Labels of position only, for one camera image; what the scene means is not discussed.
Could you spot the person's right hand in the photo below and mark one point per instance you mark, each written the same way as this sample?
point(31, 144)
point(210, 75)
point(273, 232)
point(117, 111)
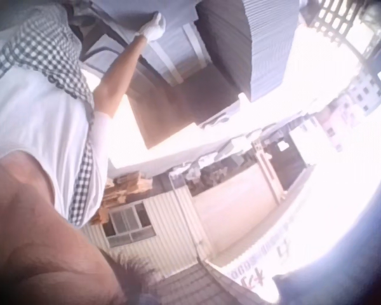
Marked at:
point(153, 29)

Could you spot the person's right fingers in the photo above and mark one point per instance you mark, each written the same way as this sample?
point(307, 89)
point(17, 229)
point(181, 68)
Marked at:
point(160, 21)

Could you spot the blue-grey panel with white stripes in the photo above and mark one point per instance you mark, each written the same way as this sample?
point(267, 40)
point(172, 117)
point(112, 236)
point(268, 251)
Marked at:
point(174, 54)

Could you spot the brown wooden board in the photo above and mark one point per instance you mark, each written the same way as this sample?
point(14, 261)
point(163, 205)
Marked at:
point(177, 108)

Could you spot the stack of grey corrugated sheets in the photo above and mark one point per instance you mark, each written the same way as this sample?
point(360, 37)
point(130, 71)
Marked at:
point(247, 44)

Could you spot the pile of wooden planks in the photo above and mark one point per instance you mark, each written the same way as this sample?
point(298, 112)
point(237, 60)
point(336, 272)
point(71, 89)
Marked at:
point(127, 193)

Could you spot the cream corrugated metal shed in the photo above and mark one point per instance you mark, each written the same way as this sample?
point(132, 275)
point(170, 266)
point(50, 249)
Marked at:
point(171, 232)

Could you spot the distant buildings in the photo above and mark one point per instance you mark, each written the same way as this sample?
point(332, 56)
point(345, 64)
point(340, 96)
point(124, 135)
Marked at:
point(352, 108)

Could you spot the grey tiled roof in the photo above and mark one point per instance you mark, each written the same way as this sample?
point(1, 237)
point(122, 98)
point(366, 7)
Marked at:
point(190, 286)

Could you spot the white banner with red print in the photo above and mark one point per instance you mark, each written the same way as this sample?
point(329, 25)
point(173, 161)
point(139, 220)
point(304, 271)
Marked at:
point(260, 273)

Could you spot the cream gate wall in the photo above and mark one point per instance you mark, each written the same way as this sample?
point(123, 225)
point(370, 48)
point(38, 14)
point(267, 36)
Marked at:
point(231, 203)

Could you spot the shed window with white frame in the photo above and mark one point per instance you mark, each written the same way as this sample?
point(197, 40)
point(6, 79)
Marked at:
point(130, 224)

